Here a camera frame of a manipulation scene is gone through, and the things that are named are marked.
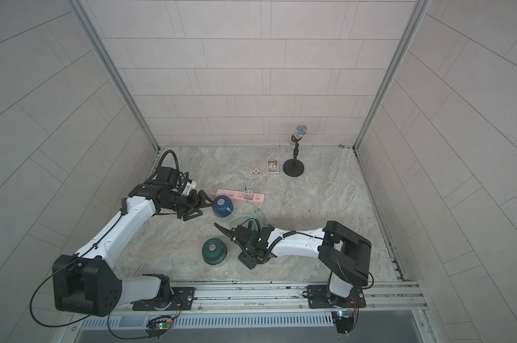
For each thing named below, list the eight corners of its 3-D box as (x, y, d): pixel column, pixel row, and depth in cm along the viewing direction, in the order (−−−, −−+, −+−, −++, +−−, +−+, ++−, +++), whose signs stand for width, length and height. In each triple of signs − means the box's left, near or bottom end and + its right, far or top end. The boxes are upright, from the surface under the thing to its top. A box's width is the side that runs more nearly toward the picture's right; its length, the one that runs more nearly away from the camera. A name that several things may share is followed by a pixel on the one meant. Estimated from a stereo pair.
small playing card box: (266, 174, 107) (266, 172, 106) (266, 163, 112) (266, 160, 111) (278, 174, 107) (278, 172, 106) (277, 163, 112) (278, 160, 111)
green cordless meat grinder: (206, 267, 79) (200, 259, 71) (210, 248, 84) (204, 238, 76) (226, 267, 79) (222, 259, 71) (229, 248, 84) (224, 238, 76)
